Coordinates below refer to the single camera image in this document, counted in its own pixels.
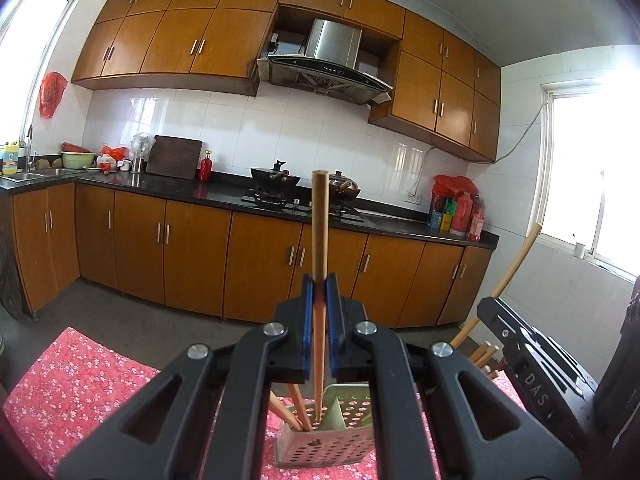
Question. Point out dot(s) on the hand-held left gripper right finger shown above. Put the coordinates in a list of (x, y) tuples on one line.
[(334, 330)]

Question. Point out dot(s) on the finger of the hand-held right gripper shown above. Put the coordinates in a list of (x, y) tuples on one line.
[(537, 365)]

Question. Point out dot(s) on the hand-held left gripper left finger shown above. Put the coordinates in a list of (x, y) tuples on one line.
[(306, 330)]

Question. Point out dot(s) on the grey perforated chopstick holder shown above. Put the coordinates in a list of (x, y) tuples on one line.
[(328, 402)]

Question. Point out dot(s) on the small white cup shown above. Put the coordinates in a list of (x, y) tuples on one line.
[(580, 251)]

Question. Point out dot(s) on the wooden base cabinets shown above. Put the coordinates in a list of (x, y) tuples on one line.
[(195, 255)]

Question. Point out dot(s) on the blue and yellow box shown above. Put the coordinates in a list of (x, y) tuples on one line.
[(436, 219)]

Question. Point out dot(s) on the pale red bottle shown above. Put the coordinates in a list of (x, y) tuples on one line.
[(476, 222)]

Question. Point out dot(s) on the black wok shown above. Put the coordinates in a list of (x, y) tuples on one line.
[(272, 176)]

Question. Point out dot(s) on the black kitchen countertop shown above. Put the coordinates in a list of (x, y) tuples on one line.
[(225, 192)]

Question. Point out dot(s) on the green bottle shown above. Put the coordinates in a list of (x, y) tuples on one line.
[(449, 215)]

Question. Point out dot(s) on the large red bottle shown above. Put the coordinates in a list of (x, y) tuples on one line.
[(461, 215)]

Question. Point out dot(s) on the red plastic bag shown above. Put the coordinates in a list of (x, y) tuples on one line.
[(115, 152), (452, 185)]

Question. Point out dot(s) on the red glass bottle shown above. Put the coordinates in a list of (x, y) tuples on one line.
[(205, 167)]

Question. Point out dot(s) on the window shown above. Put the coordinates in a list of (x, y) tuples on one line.
[(590, 170), (30, 60)]

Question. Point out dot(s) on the dark wooden cutting board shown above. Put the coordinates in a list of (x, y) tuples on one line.
[(175, 157)]

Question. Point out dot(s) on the steel cup with plastic bag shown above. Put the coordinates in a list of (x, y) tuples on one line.
[(139, 162)]

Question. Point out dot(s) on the red floral tablecloth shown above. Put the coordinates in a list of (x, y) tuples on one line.
[(75, 385)]

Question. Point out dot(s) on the green basin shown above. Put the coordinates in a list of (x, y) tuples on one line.
[(77, 161)]

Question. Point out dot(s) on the steel range hood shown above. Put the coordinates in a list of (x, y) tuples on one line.
[(332, 42)]

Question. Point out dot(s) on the red basin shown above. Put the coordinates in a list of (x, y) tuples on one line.
[(75, 147)]

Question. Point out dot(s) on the steel sink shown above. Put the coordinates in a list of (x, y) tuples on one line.
[(20, 176)]

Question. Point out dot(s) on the steel faucet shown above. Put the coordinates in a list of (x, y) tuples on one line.
[(31, 152)]

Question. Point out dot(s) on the yellow detergent bottle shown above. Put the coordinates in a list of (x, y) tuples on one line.
[(10, 160)]

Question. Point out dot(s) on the white wall socket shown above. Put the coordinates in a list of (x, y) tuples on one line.
[(413, 197)]

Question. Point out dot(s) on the red bag on wall hook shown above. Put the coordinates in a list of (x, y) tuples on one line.
[(52, 95)]

